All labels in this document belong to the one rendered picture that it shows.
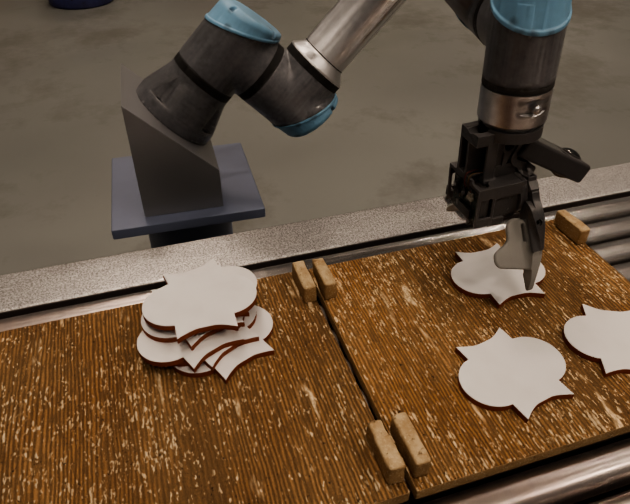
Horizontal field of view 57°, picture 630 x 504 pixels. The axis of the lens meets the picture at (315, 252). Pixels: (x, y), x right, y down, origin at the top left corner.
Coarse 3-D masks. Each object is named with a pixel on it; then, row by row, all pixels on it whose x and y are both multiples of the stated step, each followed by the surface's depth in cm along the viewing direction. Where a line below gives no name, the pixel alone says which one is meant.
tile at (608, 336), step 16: (576, 320) 72; (592, 320) 72; (608, 320) 72; (624, 320) 72; (576, 336) 70; (592, 336) 70; (608, 336) 70; (624, 336) 70; (576, 352) 69; (592, 352) 68; (608, 352) 68; (624, 352) 68; (608, 368) 66; (624, 368) 66
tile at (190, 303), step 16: (208, 272) 73; (160, 288) 70; (176, 288) 70; (192, 288) 70; (208, 288) 70; (224, 288) 70; (240, 288) 70; (144, 304) 68; (160, 304) 68; (176, 304) 68; (192, 304) 68; (208, 304) 68; (224, 304) 68; (240, 304) 68; (160, 320) 66; (176, 320) 66; (192, 320) 66; (208, 320) 66; (224, 320) 66
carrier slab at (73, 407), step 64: (64, 320) 73; (128, 320) 73; (320, 320) 73; (0, 384) 65; (64, 384) 65; (128, 384) 65; (192, 384) 65; (256, 384) 65; (320, 384) 65; (0, 448) 59; (64, 448) 59; (128, 448) 59; (192, 448) 59; (256, 448) 59; (320, 448) 59
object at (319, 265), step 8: (320, 264) 78; (320, 272) 77; (328, 272) 77; (320, 280) 76; (328, 280) 75; (320, 288) 77; (328, 288) 75; (336, 288) 76; (328, 296) 76; (336, 296) 77
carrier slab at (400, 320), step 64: (384, 256) 84; (448, 256) 84; (576, 256) 84; (384, 320) 73; (448, 320) 73; (512, 320) 73; (384, 384) 65; (448, 384) 65; (576, 384) 65; (448, 448) 59; (512, 448) 59; (576, 448) 60
